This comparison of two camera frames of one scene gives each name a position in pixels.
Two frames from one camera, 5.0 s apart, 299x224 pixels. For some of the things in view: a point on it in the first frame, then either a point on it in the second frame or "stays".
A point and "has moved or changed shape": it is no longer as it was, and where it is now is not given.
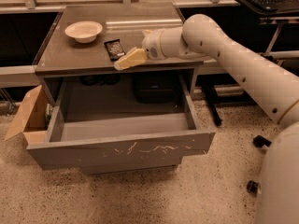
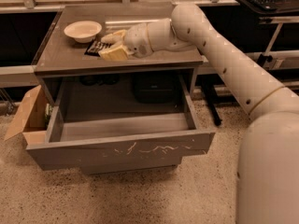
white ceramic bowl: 84,32 stays
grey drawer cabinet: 101,119 stays
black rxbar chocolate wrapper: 115,49 has moved or changed shape
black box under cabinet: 156,87 stays
